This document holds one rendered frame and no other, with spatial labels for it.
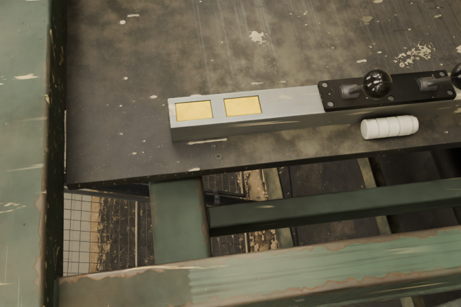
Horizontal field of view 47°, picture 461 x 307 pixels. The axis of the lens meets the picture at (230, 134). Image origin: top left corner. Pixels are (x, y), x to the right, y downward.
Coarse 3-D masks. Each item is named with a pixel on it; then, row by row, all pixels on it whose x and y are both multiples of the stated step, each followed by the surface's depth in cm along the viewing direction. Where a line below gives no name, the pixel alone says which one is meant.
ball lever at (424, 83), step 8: (456, 64) 68; (456, 72) 67; (416, 80) 78; (424, 80) 77; (432, 80) 76; (440, 80) 73; (448, 80) 71; (456, 80) 67; (424, 88) 77; (432, 88) 77
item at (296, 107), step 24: (216, 96) 76; (240, 96) 77; (264, 96) 77; (288, 96) 77; (312, 96) 77; (456, 96) 79; (192, 120) 74; (216, 120) 74; (240, 120) 74; (264, 120) 75; (288, 120) 76; (312, 120) 77; (336, 120) 78; (360, 120) 79
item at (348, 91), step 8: (368, 72) 66; (376, 72) 65; (384, 72) 65; (368, 80) 65; (376, 80) 65; (384, 80) 65; (344, 88) 76; (352, 88) 74; (360, 88) 71; (368, 88) 65; (376, 88) 65; (384, 88) 65; (344, 96) 76; (352, 96) 76; (368, 96) 66; (376, 96) 66; (384, 96) 66
